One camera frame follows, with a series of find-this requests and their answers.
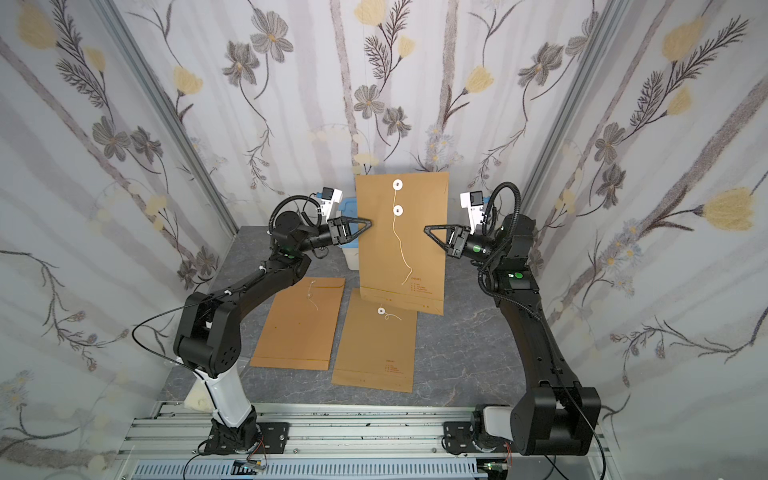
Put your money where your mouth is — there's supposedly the kraft file bag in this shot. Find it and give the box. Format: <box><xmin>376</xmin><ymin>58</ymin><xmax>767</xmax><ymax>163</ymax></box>
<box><xmin>250</xmin><ymin>277</ymin><xmax>345</xmax><ymax>371</ymax></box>
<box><xmin>356</xmin><ymin>172</ymin><xmax>450</xmax><ymax>316</ymax></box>
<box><xmin>332</xmin><ymin>289</ymin><xmax>418</xmax><ymax>393</ymax></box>

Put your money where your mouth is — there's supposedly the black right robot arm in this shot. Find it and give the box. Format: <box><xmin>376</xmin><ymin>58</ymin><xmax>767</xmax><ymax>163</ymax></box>
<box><xmin>424</xmin><ymin>215</ymin><xmax>601</xmax><ymax>456</ymax></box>

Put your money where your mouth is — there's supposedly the blue lidded storage box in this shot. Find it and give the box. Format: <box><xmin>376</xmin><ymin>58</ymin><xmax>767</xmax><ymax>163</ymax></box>
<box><xmin>339</xmin><ymin>199</ymin><xmax>362</xmax><ymax>272</ymax></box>

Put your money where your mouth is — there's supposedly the crumpled white foam piece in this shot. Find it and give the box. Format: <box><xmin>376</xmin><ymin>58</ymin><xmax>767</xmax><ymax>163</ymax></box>
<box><xmin>183</xmin><ymin>381</ymin><xmax>215</xmax><ymax>413</ymax></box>

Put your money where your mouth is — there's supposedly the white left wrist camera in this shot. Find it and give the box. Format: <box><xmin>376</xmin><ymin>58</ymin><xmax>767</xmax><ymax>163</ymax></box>
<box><xmin>318</xmin><ymin>187</ymin><xmax>343</xmax><ymax>221</ymax></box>

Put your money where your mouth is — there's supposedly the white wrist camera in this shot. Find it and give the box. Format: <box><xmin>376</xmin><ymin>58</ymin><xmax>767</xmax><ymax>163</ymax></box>
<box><xmin>460</xmin><ymin>190</ymin><xmax>486</xmax><ymax>234</ymax></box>
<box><xmin>318</xmin><ymin>187</ymin><xmax>343</xmax><ymax>221</ymax></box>

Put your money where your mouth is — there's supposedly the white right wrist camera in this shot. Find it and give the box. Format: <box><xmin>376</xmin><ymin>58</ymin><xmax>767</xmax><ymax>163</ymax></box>
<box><xmin>460</xmin><ymin>190</ymin><xmax>486</xmax><ymax>234</ymax></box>

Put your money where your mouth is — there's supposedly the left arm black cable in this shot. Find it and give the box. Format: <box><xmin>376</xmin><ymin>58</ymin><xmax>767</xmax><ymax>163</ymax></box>
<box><xmin>130</xmin><ymin>304</ymin><xmax>193</xmax><ymax>368</ymax></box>

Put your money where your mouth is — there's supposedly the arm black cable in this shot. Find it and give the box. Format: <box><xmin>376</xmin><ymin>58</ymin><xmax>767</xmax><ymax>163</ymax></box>
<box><xmin>539</xmin><ymin>383</ymin><xmax>608</xmax><ymax>480</ymax></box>
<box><xmin>130</xmin><ymin>304</ymin><xmax>193</xmax><ymax>368</ymax></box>

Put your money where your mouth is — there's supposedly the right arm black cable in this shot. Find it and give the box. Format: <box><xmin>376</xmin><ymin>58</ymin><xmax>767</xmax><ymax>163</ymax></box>
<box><xmin>539</xmin><ymin>383</ymin><xmax>608</xmax><ymax>480</ymax></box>

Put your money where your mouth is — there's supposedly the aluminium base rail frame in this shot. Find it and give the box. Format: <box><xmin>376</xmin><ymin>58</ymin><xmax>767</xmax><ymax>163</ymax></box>
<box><xmin>108</xmin><ymin>402</ymin><xmax>621</xmax><ymax>479</ymax></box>

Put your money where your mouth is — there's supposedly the white slotted cable duct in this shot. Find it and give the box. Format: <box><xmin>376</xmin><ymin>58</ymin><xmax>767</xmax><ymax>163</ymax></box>
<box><xmin>128</xmin><ymin>458</ymin><xmax>488</xmax><ymax>479</ymax></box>

